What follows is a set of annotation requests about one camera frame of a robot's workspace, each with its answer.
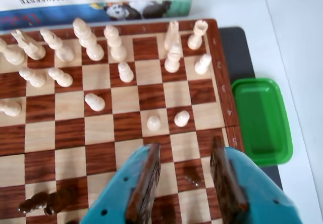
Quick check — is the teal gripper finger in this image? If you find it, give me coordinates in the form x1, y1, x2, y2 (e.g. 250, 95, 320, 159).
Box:
210, 136, 307, 224
80, 143, 162, 224

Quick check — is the wooden chess board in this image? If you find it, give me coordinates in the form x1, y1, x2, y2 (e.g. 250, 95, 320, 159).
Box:
0, 19, 245, 224

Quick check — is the dark brown chess pawn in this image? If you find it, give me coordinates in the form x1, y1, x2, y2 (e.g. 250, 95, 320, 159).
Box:
183, 174, 202, 187
17, 191, 50, 214

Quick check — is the dark brown chess piece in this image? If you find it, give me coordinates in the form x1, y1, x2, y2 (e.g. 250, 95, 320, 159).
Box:
43, 185, 79, 216

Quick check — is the pale wooden chess pawn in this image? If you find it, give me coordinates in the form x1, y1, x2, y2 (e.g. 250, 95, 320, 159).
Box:
47, 67, 73, 88
0, 99, 22, 117
19, 67, 46, 88
84, 93, 106, 113
174, 110, 190, 128
146, 115, 162, 131
117, 62, 134, 83
194, 53, 212, 75

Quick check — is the pale wooden chess queen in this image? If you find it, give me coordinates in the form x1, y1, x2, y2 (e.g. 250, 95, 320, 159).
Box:
103, 24, 127, 61

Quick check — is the pale wooden chess king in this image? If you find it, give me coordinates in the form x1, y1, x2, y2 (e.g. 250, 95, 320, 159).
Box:
72, 17, 105, 62

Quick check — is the pale wooden chess rook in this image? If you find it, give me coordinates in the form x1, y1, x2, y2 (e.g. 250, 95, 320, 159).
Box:
0, 37, 27, 66
187, 19, 209, 50

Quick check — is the green plastic tray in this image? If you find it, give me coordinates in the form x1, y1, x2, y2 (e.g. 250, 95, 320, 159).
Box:
231, 77, 294, 165

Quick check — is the dark grey mat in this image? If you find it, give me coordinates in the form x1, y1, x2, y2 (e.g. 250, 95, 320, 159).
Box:
218, 27, 284, 189

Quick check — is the panda illustrated book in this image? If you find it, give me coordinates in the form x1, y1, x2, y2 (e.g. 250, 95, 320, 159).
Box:
0, 0, 193, 32

